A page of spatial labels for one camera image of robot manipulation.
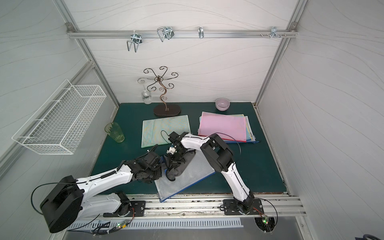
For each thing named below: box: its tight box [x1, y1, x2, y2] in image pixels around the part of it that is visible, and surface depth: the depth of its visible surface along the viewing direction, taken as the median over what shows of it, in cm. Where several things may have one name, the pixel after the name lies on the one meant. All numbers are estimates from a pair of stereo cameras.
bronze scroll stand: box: [143, 66, 181, 117], surface depth 100 cm
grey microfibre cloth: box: [162, 149, 196, 181], surface depth 85 cm
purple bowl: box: [215, 97, 231, 112], surface depth 117 cm
